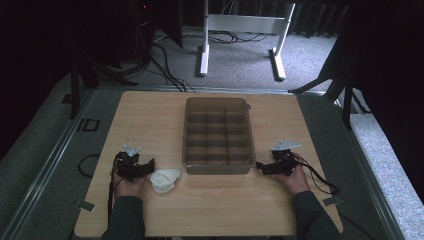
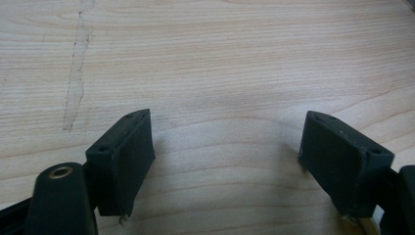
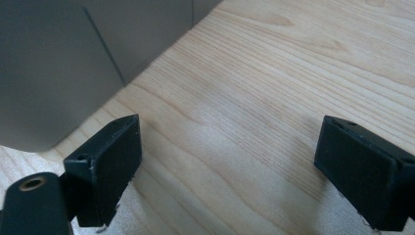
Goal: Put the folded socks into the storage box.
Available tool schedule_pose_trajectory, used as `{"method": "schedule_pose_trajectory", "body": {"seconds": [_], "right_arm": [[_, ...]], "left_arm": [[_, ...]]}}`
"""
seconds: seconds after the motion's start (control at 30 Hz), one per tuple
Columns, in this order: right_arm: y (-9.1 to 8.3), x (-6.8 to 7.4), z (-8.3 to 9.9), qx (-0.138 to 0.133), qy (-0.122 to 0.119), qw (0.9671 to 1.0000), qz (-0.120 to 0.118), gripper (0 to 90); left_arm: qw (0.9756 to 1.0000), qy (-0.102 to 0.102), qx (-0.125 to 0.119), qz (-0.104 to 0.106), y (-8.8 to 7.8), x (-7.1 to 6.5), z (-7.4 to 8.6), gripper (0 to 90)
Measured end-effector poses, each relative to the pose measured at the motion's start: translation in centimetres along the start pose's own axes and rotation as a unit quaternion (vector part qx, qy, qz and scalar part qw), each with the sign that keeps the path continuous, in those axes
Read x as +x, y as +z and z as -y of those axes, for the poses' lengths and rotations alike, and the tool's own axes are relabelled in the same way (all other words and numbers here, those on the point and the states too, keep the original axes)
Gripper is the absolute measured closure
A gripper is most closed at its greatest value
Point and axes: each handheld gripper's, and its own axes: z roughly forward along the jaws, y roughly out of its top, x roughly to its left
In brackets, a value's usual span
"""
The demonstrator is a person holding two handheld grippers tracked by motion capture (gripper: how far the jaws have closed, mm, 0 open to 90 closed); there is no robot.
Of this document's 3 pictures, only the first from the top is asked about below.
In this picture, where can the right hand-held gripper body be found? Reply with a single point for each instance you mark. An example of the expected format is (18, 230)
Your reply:
(282, 162)

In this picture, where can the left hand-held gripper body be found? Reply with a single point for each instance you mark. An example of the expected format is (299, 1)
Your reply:
(128, 165)

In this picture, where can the white cloth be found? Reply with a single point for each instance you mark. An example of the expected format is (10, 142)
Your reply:
(164, 180)

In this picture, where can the translucent divided storage box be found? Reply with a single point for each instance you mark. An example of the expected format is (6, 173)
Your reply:
(218, 136)

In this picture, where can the person's left hand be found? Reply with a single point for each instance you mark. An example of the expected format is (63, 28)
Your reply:
(128, 187)

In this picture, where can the person's right hand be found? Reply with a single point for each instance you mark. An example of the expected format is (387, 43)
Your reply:
(296, 180)

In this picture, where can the grey tape piece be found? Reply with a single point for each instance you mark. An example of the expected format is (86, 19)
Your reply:
(86, 205)
(332, 200)

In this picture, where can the black stand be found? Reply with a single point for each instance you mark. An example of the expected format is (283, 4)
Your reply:
(340, 90)
(85, 76)

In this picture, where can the white metal desk frame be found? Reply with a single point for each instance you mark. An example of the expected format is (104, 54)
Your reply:
(243, 25)

